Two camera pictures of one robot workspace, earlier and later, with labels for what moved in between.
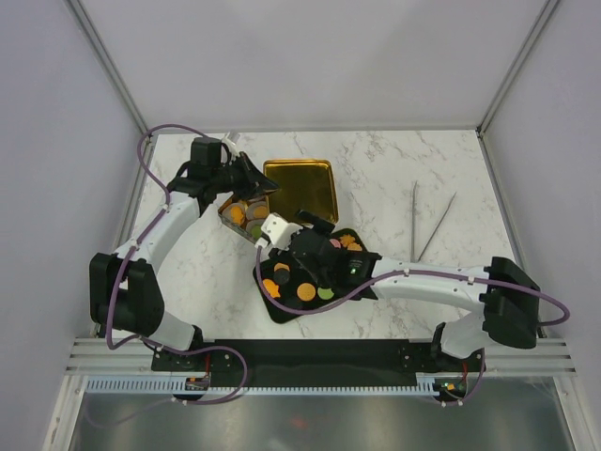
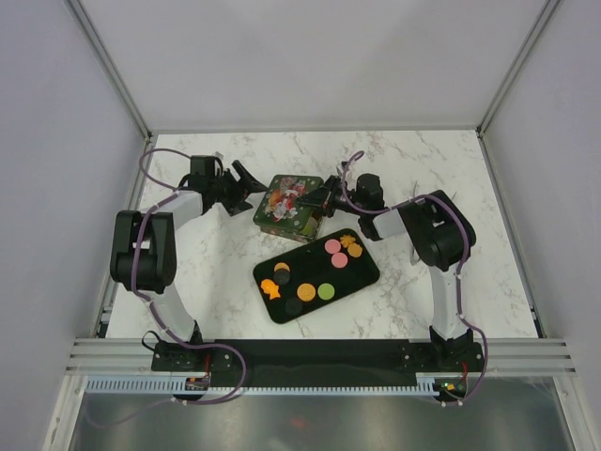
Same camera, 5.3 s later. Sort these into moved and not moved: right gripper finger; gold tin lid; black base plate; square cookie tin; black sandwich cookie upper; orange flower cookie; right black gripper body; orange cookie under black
Moved: gold tin lid; right gripper finger; right black gripper body; square cookie tin
Not moved: orange flower cookie; orange cookie under black; black base plate; black sandwich cookie upper
